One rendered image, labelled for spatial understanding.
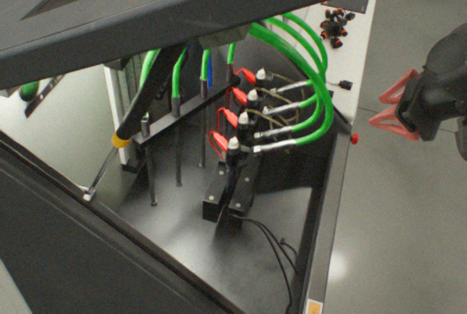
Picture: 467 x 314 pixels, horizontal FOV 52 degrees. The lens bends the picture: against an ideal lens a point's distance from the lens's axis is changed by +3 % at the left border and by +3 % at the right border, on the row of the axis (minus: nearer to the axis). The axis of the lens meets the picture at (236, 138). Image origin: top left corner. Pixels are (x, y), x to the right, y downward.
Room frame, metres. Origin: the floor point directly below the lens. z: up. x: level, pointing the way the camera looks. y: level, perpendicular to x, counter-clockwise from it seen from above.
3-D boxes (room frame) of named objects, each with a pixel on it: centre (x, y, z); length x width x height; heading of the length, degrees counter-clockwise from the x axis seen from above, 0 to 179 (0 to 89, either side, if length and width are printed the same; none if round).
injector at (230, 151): (0.66, -0.01, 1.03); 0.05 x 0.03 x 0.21; 78
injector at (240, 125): (0.74, -0.02, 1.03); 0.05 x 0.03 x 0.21; 78
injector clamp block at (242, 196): (0.78, -0.02, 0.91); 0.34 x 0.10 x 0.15; 168
